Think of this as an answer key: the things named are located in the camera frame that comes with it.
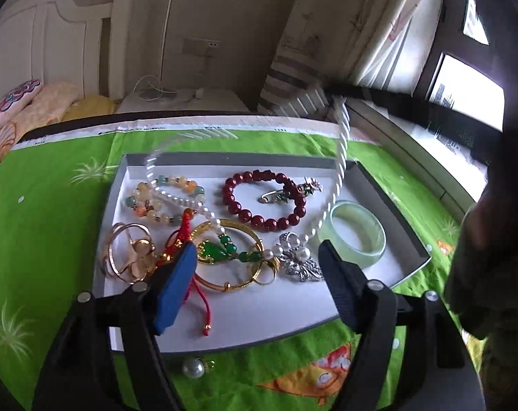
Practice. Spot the gold mesh bangle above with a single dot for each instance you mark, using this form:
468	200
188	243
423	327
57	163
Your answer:
230	255

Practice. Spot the beige wall socket plate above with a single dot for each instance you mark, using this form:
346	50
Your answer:
199	47

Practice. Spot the large pearl earring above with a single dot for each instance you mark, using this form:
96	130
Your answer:
194	367

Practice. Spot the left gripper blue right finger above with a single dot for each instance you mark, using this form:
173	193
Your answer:
364	305

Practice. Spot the silver rhinestone pearl brooch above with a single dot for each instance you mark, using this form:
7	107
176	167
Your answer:
297	260

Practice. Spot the embroidered blue red pillow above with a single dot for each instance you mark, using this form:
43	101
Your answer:
17	99

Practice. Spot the green patterned tablecloth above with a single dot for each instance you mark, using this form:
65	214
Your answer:
52	197

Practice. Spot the gold hoop rings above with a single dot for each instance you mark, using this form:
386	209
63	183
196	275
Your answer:
128	252

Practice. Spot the flower safety pin brooch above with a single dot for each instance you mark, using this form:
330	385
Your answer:
291	192

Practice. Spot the white bedside table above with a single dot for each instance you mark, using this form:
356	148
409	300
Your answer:
202	99

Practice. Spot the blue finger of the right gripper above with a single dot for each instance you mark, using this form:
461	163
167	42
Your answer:
413	110

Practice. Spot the yellow orange pillow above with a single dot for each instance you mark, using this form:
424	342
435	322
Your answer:
47	108

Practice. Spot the grey shallow cardboard tray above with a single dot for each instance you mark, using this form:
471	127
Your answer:
261	313

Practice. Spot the striped printed curtain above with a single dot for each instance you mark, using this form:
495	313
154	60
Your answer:
345	40

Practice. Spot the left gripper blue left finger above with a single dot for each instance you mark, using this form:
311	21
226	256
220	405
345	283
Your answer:
169	287

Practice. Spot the white wooden headboard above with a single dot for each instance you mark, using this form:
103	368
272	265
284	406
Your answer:
60	41

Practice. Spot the pale green jade bangle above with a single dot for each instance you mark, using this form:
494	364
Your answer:
356	233

